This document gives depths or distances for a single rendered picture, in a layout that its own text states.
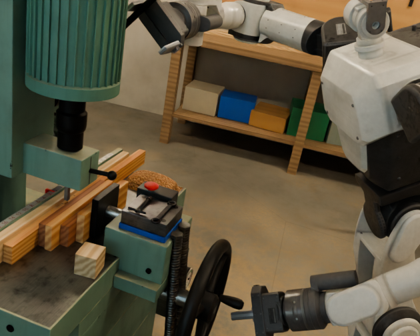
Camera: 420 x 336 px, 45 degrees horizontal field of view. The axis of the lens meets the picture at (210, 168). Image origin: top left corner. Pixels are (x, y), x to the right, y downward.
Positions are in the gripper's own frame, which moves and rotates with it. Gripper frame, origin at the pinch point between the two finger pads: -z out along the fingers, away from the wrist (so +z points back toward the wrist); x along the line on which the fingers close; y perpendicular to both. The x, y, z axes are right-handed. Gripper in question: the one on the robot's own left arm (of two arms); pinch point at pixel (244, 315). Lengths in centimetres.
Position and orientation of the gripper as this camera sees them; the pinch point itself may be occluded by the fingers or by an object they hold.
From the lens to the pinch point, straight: 118.9
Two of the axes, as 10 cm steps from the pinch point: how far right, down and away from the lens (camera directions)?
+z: 8.9, -2.1, -4.0
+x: -1.0, -9.6, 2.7
